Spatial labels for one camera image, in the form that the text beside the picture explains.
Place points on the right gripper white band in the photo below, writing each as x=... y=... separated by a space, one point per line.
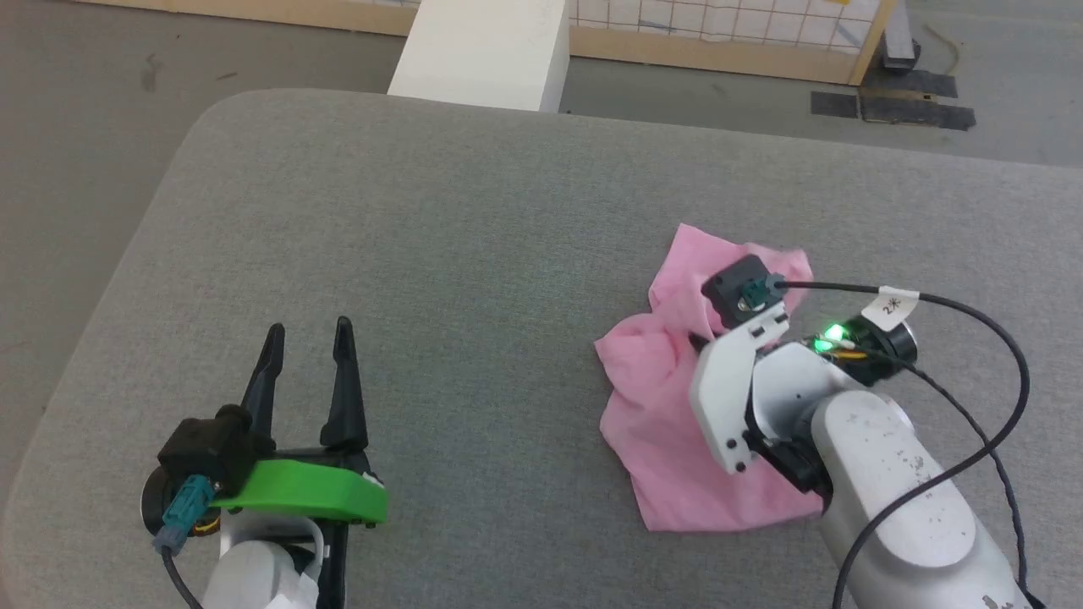
x=723 y=397

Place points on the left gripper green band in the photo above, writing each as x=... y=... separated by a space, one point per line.
x=313 y=495

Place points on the pink garment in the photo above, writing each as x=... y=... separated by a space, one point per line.
x=656 y=397

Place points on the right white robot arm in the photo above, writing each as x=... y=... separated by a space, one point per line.
x=905 y=499

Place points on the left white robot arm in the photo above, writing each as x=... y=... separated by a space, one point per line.
x=254 y=575

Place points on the grey fabric covered table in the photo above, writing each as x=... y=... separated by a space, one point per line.
x=474 y=296

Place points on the small black floor mat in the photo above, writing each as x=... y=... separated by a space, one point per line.
x=834 y=104

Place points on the long black floor mat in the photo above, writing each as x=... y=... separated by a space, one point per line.
x=918 y=112

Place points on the wooden framed white grid panel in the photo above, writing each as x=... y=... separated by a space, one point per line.
x=254 y=10
x=728 y=25

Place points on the black floor mat under stand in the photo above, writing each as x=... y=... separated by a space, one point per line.
x=918 y=83

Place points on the white square pillar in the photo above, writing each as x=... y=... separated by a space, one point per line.
x=482 y=51

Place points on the grey metal stand foot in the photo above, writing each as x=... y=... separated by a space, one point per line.
x=898 y=38

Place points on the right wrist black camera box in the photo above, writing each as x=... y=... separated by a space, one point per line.
x=738 y=286

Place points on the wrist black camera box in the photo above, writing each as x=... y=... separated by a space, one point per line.
x=738 y=286
x=207 y=448

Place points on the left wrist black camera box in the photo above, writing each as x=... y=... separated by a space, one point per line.
x=207 y=448

